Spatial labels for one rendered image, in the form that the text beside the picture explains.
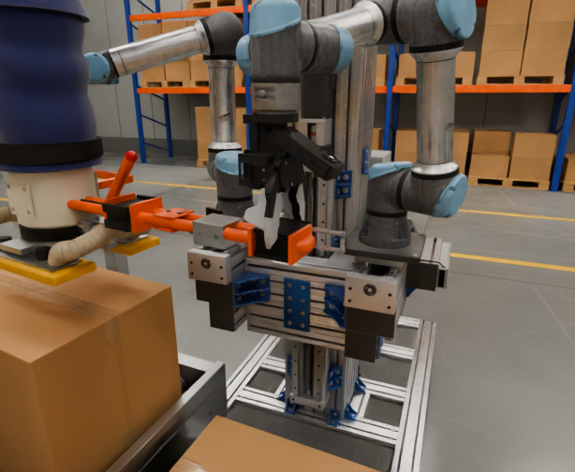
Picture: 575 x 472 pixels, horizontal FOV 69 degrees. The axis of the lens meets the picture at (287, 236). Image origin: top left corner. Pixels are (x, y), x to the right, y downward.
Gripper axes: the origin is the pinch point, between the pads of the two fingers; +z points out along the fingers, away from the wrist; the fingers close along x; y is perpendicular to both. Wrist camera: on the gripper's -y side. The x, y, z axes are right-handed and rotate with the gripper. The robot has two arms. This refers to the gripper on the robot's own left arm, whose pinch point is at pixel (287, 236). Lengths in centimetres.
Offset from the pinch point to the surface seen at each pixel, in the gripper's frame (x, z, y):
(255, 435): -17, 68, 20
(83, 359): 12, 33, 45
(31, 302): 8, 28, 70
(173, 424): -6, 64, 40
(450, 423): -114, 123, -23
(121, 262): -43, 42, 100
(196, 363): -29, 63, 52
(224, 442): -11, 68, 26
